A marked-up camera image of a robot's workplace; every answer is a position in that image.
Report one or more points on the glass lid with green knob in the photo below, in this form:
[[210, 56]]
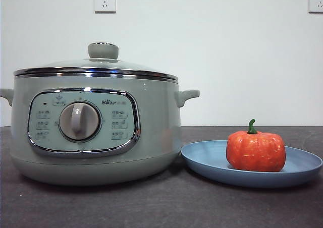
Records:
[[103, 52]]

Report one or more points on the orange toy pumpkin green stem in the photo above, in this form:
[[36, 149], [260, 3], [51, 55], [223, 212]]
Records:
[[254, 152]]

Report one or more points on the pale green electric steamer pot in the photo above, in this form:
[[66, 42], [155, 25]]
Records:
[[156, 107]]

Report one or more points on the blue round plate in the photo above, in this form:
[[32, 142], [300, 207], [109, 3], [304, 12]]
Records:
[[202, 157]]

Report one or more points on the white wall socket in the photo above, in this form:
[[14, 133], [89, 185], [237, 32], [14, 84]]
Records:
[[105, 1], [316, 1]]

